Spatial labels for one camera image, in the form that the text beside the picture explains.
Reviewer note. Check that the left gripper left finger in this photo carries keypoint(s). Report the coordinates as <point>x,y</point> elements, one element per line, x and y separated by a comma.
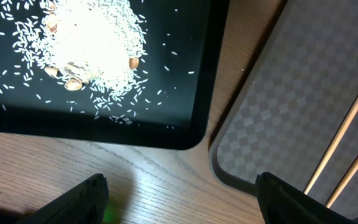
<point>83,204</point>

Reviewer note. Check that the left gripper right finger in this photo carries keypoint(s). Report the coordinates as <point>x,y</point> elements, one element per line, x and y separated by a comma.
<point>281,203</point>

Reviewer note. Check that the wooden chopstick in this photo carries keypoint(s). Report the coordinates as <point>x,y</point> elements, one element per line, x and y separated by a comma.
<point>333,145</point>
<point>343,183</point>

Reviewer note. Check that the black waste tray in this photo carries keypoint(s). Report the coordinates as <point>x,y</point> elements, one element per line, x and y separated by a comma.
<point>179,93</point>

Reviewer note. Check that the nut shell pieces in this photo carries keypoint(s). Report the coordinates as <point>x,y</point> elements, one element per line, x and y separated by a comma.
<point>98,42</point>

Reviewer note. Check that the scattered rice grains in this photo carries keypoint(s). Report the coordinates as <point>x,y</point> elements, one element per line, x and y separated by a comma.
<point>85,46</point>

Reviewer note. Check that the brown serving tray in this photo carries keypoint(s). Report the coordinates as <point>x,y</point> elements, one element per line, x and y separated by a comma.
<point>292,104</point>

